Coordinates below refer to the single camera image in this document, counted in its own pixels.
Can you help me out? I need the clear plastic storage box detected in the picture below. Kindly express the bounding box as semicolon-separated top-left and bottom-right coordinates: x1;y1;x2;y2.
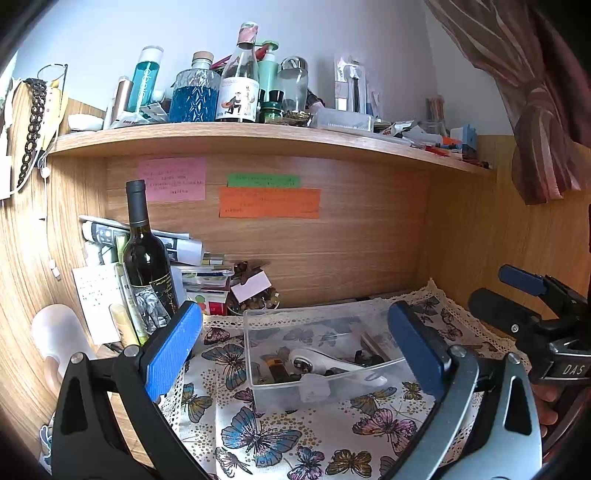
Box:
242;302;444;414

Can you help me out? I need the blue liquid patterned glass bottle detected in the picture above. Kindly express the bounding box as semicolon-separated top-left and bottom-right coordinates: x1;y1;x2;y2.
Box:
168;52;221;123

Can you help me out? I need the wooden shelf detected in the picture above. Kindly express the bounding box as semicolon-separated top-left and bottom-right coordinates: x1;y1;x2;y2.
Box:
46;122;497;178

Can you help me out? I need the white dish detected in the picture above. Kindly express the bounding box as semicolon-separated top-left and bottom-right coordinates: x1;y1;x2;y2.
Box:
68;113;105;132

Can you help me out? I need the stack of booklets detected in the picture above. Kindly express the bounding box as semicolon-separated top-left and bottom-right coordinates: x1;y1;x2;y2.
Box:
173;251;236;317

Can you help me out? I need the white cable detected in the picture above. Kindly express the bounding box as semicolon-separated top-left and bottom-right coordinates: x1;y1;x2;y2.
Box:
41;166;62;280

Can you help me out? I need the green sticky note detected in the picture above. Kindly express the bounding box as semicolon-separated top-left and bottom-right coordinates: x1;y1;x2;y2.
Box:
227;173;301;188

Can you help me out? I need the glass jar of sticks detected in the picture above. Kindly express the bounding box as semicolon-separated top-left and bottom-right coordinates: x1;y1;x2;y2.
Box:
425;95;448;134

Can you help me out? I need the pink sticky note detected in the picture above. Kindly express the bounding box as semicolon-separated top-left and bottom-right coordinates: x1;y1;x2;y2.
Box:
139;157;207;202

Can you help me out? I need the silver metal tube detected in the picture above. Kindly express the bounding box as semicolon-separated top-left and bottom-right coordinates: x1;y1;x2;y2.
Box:
104;76;134;130

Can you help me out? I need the clear round-top glass bottle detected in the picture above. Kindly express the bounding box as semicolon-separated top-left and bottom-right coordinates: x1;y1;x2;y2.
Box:
277;56;309;114

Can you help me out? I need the brown striped curtain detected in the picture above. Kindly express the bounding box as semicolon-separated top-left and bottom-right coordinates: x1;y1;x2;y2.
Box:
425;0;591;206

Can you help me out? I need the rolled newspaper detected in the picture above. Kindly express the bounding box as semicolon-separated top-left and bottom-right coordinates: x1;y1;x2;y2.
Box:
78;215;204;266

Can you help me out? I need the bowl of brown trinkets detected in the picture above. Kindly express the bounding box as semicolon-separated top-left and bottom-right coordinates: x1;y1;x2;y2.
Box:
226;261;282;317

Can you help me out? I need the tall teal bottle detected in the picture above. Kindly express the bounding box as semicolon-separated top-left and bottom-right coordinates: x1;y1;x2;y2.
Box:
126;45;164;114

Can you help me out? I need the yellow green tube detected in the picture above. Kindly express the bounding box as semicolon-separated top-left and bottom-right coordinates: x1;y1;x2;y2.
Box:
108;302;139;349

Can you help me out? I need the small dark bottle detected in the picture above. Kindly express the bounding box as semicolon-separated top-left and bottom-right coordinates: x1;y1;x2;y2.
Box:
259;90;286;124

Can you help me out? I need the clear bottle with illustrated label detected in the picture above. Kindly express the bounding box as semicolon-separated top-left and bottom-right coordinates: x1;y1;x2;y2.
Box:
215;21;260;123

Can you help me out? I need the pile of pens and tubes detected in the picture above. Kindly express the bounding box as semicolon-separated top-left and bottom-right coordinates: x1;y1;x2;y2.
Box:
374;117;462;160

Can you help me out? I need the dark wine bottle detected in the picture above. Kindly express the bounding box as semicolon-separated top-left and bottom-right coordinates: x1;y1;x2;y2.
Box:
122;180;181;333

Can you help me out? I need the mint green pump bottle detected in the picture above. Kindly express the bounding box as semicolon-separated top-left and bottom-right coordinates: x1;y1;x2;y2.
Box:
256;41;281;93

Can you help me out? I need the flat clear plastic case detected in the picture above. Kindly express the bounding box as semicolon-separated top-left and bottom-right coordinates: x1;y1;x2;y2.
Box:
310;108;375;132

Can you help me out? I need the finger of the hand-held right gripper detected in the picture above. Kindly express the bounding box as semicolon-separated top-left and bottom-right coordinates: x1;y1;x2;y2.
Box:
467;287;561;365
498;264;583;319

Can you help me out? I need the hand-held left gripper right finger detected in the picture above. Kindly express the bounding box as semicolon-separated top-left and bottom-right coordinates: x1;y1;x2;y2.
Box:
387;302;543;480

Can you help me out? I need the white paper note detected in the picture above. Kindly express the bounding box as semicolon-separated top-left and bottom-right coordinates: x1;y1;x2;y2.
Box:
71;264;123;346

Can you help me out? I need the toothbrush blister package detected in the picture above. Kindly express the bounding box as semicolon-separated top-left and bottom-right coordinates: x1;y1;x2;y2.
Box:
333;54;370;114

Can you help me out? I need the metal wire ring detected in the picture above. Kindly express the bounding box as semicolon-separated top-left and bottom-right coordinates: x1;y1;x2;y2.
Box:
37;64;69;93

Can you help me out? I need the butterfly print lace cloth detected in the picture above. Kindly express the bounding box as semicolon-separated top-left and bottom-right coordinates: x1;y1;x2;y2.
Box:
159;277;532;480

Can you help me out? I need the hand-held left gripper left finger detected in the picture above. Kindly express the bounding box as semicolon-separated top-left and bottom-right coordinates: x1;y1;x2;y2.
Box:
51;302;213;480

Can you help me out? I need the person's right hand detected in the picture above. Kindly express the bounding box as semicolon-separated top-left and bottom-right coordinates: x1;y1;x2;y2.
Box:
531;383;561;439

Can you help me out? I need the orange sticky note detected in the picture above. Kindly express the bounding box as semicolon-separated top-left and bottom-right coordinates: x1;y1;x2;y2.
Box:
218;187;321;219

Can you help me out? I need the black chain belt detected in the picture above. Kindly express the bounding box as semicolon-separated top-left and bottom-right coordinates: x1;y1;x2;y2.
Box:
17;78;49;190

